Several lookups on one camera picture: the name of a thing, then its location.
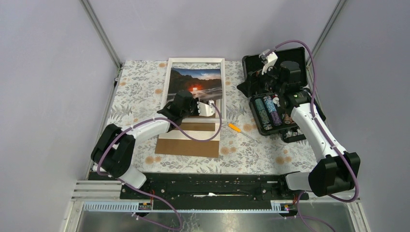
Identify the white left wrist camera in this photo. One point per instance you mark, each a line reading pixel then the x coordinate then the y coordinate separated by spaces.
pixel 206 109

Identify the floral patterned table mat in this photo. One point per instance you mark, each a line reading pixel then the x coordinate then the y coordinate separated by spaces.
pixel 139 95

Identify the black poker chip case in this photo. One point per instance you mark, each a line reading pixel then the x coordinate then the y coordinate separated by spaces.
pixel 271 111

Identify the brown frame backing board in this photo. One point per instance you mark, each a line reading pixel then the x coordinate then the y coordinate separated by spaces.
pixel 190 147

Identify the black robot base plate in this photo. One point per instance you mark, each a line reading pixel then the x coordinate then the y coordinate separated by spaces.
pixel 187 189

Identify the aluminium front rail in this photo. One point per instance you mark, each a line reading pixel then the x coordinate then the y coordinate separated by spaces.
pixel 114 191

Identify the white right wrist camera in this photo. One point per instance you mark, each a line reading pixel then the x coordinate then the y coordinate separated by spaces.
pixel 269 59

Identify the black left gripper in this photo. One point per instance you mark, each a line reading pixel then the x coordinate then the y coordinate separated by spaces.
pixel 194 101

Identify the grey slotted cable duct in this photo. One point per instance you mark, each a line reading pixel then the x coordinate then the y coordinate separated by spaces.
pixel 146 207

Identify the white picture frame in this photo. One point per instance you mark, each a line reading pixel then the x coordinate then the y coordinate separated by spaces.
pixel 199 63

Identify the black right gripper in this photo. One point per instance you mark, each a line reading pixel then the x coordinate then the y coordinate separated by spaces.
pixel 246 87

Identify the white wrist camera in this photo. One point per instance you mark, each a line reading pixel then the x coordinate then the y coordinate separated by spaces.
pixel 269 59
pixel 206 109

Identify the white photo mat board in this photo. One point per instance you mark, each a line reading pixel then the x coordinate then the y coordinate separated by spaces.
pixel 196 134

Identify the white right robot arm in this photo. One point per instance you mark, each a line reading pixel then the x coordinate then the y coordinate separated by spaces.
pixel 336 169

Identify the yellow handled screwdriver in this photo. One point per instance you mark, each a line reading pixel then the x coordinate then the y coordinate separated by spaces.
pixel 243 132

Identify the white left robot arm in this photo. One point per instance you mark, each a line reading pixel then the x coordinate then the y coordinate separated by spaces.
pixel 114 149

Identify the sunset landscape photo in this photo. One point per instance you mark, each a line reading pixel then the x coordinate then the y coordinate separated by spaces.
pixel 204 84

